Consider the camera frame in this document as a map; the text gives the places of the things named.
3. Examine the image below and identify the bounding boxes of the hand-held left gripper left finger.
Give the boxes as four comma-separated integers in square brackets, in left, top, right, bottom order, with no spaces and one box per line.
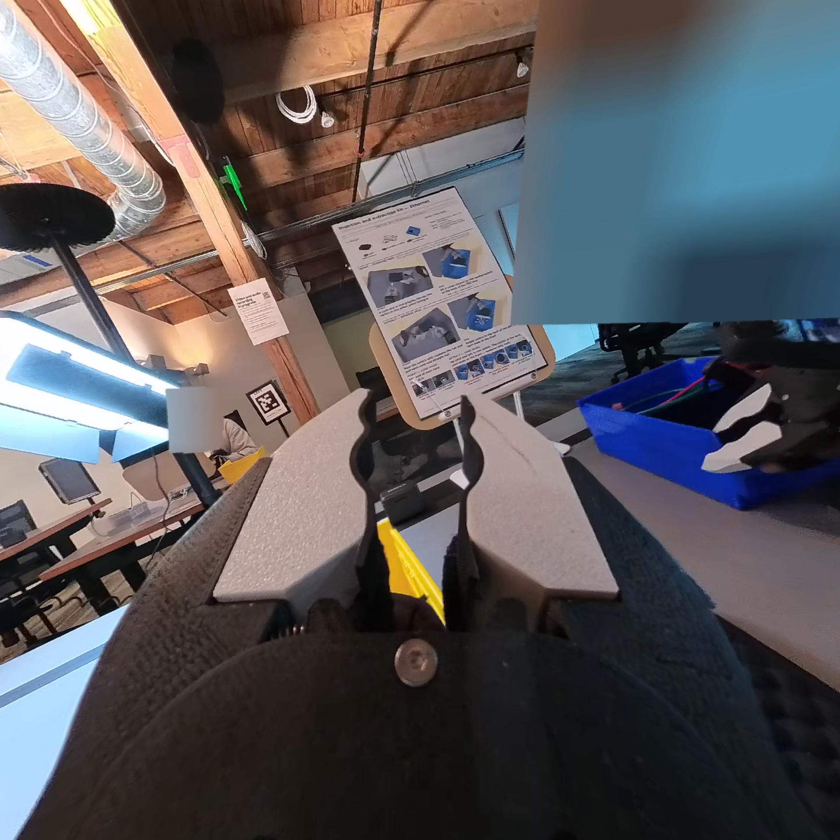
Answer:
[212,387,396,632]

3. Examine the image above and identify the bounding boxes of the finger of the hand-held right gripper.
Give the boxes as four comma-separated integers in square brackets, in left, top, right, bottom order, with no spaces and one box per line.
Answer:
[701,423,786,475]
[712,384,776,436]

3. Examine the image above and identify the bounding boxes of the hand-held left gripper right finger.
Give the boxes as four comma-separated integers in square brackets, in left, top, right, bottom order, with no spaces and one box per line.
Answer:
[441,394,622,632]

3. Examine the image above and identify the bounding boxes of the blue plastic bin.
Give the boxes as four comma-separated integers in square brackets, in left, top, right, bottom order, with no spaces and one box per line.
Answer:
[576,356,840,511]

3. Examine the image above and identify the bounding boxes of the yellow plastic bin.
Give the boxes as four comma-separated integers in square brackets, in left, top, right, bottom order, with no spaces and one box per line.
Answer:
[377,518,447,624]

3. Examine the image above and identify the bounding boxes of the yellow box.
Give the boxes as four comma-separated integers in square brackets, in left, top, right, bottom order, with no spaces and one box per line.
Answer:
[218,446,270,485]

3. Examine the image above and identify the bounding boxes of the small black box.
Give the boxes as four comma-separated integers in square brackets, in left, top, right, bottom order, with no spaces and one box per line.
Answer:
[379,481,427,524]

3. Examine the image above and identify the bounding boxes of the fiducial marker sign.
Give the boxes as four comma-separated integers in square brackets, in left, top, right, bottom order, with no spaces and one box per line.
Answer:
[246,381,291,427]

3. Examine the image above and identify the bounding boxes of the black office chair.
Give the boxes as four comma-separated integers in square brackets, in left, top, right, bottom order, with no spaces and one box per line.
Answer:
[596,320,689,385]

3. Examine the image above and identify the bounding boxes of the wooden easel board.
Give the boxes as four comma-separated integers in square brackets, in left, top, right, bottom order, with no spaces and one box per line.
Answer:
[367,320,557,432]

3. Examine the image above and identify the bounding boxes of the wooden office desk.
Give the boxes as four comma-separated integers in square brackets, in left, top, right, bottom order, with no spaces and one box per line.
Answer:
[0,499,114,565]
[39,495,217,581]

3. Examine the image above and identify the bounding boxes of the white paper notice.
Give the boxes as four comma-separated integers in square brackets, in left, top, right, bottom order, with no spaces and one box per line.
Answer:
[227,281,290,347]

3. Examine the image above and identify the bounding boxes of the black tablet monitor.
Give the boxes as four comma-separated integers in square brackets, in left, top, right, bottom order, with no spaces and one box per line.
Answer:
[38,457,102,506]

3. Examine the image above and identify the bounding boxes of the instruction poster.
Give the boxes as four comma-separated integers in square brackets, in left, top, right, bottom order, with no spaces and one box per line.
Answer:
[331,187,549,421]

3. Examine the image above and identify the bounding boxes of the studio light panel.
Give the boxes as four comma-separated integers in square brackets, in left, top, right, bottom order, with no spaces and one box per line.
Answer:
[0,311,188,463]

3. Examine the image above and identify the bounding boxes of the black textured pad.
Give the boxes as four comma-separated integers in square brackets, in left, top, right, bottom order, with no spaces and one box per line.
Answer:
[712,613,840,840]

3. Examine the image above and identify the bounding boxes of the green exit sign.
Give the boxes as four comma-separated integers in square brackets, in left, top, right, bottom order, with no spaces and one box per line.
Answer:
[222,156,250,212]

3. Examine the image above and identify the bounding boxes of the black light stand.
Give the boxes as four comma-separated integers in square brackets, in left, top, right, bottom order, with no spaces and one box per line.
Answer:
[0,182,224,509]

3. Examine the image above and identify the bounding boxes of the black ceiling speaker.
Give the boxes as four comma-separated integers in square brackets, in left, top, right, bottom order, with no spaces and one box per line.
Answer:
[172,38,227,126]

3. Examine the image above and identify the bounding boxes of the wooden support post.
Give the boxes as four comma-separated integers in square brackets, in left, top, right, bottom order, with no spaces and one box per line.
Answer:
[79,0,322,426]

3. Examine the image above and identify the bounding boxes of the white coiled cable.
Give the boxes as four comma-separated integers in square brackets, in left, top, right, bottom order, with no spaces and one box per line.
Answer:
[276,85,320,126]

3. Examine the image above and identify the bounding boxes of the silver ventilation duct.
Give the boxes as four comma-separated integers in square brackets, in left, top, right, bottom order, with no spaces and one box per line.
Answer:
[0,0,166,240]

